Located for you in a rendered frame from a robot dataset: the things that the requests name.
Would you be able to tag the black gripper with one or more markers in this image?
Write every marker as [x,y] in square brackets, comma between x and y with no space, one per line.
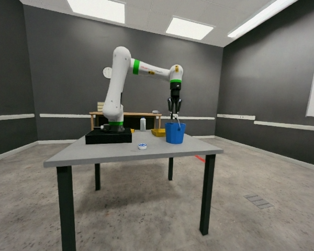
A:
[175,97]

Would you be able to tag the yellow square tray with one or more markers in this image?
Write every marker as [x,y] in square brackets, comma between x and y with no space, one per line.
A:
[158,132]

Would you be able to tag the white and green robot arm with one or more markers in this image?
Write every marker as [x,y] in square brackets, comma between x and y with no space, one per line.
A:
[112,109]

